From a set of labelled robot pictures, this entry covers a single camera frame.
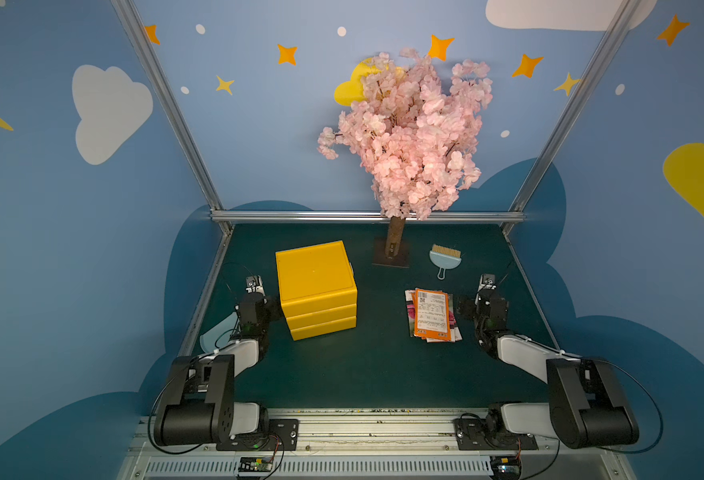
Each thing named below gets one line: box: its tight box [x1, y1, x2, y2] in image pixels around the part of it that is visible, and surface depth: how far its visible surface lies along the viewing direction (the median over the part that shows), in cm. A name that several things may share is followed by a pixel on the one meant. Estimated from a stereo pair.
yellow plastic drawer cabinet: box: [275, 240, 358, 341], surface depth 82 cm
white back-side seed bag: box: [413, 288, 451, 341], surface depth 95 cm
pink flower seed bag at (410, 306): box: [404, 289, 416, 337], surface depth 100 cm
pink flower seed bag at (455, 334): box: [426, 309, 462, 343], surface depth 92 cm
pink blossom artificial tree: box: [317, 48, 493, 258], surface depth 73 cm
